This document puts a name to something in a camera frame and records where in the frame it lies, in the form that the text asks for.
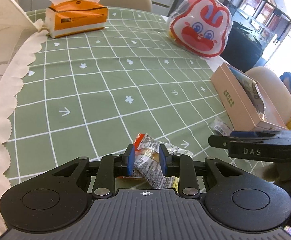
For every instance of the beige chair right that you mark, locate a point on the beige chair right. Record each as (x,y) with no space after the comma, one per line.
(276,91)

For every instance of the pink cardboard box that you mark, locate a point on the pink cardboard box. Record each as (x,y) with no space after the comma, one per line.
(239,107)

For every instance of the black fish tank cabinet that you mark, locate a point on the black fish tank cabinet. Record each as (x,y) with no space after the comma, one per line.
(258,28)

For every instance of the red white rabbit pillow bag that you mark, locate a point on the red white rabbit pillow bag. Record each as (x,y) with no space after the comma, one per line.
(201,26)

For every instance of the white scalloped table cover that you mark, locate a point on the white scalloped table cover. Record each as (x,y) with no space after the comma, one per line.
(20,39)

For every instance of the small clear grey snack packet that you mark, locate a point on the small clear grey snack packet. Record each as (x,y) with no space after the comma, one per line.
(219,127)

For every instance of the orange tissue box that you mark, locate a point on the orange tissue box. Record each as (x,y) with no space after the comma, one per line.
(68,17)

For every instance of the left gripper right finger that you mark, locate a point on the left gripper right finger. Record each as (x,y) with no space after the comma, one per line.
(174,164)

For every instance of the blue clear snack packet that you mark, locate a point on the blue clear snack packet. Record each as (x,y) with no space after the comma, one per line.
(251,88)

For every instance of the green checkered tablecloth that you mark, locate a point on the green checkered tablecloth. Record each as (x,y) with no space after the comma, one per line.
(90,94)

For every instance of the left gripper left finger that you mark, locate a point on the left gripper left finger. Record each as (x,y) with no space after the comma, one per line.
(119,164)

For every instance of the printed snack wrapper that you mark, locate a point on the printed snack wrapper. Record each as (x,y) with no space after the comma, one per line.
(147,163)

